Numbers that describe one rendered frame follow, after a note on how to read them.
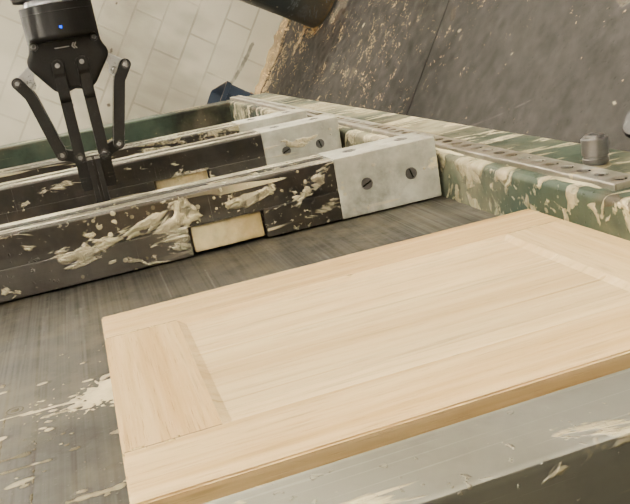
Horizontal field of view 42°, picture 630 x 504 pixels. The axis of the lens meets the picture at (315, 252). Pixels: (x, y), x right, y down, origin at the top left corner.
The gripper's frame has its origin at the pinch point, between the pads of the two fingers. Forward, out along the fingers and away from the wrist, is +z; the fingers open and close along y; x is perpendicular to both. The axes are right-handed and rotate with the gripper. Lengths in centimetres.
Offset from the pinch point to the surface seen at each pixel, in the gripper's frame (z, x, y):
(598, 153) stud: 2, 30, -44
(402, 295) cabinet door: 6.8, 39.1, -19.5
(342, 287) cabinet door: 6.8, 33.8, -16.4
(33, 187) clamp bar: 2.2, -28.2, 8.8
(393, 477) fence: 4, 65, -8
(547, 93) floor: 20, -127, -136
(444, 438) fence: 4, 64, -11
